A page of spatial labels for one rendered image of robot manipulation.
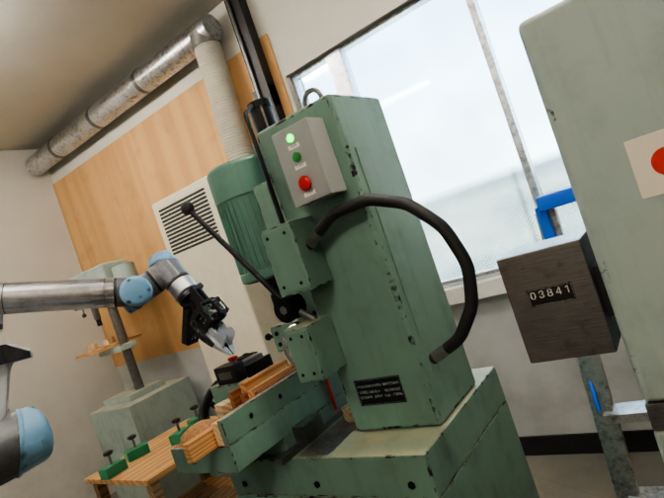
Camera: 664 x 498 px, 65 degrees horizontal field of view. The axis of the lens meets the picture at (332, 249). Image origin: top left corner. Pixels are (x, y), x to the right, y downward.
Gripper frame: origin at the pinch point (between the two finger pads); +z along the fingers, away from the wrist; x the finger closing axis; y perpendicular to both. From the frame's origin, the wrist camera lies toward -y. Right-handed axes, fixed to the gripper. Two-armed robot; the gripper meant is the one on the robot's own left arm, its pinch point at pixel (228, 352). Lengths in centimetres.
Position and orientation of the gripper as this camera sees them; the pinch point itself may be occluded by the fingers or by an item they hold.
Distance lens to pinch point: 146.9
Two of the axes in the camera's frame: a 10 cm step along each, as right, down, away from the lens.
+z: 6.6, 6.9, -2.9
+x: 5.5, -1.9, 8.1
